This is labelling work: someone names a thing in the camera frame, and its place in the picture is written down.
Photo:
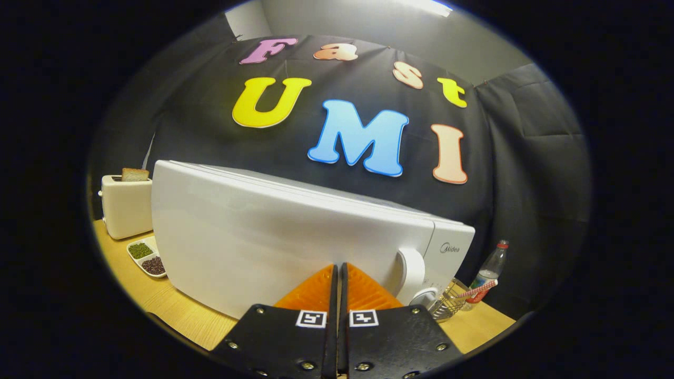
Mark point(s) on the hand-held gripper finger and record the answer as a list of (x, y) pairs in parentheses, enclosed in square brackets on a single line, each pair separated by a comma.
[(331, 326), (345, 337)]

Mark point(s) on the white toaster oven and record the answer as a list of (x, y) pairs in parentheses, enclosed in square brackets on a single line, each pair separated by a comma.
[(263, 237)]

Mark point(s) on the cream toaster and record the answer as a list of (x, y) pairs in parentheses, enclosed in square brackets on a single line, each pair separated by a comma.
[(126, 208)]

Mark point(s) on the red striped stick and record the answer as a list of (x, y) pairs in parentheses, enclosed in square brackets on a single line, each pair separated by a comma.
[(479, 288)]

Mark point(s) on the clear plastic bottle red cap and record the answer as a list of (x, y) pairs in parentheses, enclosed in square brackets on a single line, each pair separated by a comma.
[(489, 268)]

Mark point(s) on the white divided bean dish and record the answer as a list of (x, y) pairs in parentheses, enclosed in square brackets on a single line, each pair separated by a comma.
[(152, 266)]

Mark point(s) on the toast bread slice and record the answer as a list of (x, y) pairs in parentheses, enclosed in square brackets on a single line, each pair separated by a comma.
[(135, 175)]

